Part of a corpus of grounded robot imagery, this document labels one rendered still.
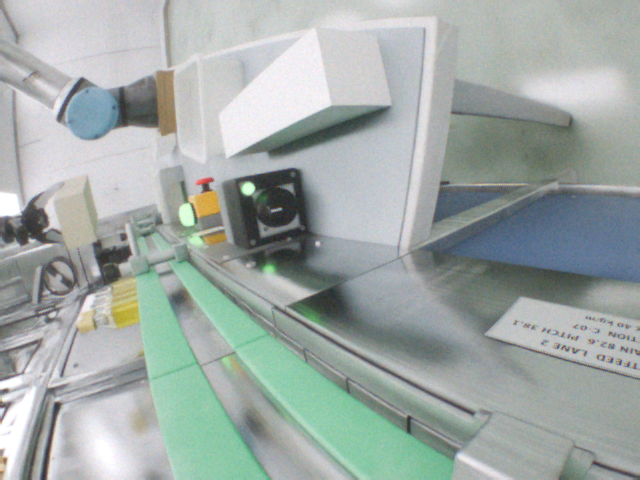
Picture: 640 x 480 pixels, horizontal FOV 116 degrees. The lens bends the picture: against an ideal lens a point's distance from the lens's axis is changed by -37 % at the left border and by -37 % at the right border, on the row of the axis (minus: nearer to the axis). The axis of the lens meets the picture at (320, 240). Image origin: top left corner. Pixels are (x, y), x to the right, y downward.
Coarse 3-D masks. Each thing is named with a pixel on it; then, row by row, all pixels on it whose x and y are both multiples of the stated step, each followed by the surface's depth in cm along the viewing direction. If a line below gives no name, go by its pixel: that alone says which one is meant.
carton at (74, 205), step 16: (80, 176) 63; (64, 192) 53; (80, 192) 53; (64, 208) 52; (80, 208) 54; (64, 224) 53; (80, 224) 55; (96, 224) 64; (80, 240) 56; (96, 240) 59
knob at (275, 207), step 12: (264, 192) 33; (276, 192) 33; (288, 192) 34; (264, 204) 32; (276, 204) 32; (288, 204) 32; (300, 204) 33; (264, 216) 33; (276, 216) 33; (288, 216) 34
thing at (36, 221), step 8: (24, 208) 52; (40, 208) 55; (8, 216) 51; (16, 216) 53; (24, 216) 51; (32, 216) 52; (40, 216) 54; (8, 224) 50; (24, 224) 51; (32, 224) 53; (40, 224) 54; (48, 224) 59; (8, 232) 50; (32, 232) 53; (40, 232) 55; (8, 240) 49
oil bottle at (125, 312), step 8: (136, 296) 66; (112, 304) 63; (120, 304) 62; (128, 304) 63; (136, 304) 64; (104, 312) 60; (112, 312) 60; (120, 312) 62; (128, 312) 63; (136, 312) 64; (104, 320) 60; (112, 320) 60; (120, 320) 62; (128, 320) 63; (136, 320) 64; (112, 328) 61; (120, 328) 62
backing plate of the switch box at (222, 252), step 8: (280, 240) 36; (288, 240) 35; (200, 248) 40; (208, 248) 39; (216, 248) 38; (224, 248) 37; (232, 248) 36; (240, 248) 35; (256, 248) 34; (264, 248) 33; (216, 256) 33; (224, 256) 32; (232, 256) 32; (240, 256) 32
